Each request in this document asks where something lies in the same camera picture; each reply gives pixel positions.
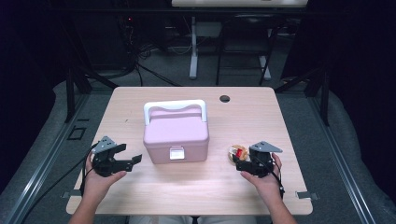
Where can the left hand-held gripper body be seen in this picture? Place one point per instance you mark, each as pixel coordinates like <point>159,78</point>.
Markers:
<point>106,163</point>

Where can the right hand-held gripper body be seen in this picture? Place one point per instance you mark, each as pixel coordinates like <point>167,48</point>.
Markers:
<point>261,163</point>

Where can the pink storage box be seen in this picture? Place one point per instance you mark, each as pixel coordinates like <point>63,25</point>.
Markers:
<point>176,137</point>

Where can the person's right hand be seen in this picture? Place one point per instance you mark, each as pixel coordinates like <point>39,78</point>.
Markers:
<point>269,186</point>

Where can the person's left hand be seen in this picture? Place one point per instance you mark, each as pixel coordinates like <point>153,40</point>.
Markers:
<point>96,186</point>

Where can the round table grommet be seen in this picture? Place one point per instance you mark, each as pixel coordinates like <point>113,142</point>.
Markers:
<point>224,99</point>

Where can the black metal stand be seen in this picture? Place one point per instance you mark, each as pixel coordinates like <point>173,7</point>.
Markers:
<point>325,102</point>
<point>70,102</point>

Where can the black chair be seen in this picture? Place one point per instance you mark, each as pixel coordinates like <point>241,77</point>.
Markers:
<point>219,62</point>

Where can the white desk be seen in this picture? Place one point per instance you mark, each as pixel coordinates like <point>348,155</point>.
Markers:
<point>193,62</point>

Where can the dark curtain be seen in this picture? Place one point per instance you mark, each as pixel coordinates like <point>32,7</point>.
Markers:
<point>364,93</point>
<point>25,93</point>

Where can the aluminium floor rail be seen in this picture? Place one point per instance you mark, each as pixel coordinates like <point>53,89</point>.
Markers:
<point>37,174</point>
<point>342,174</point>

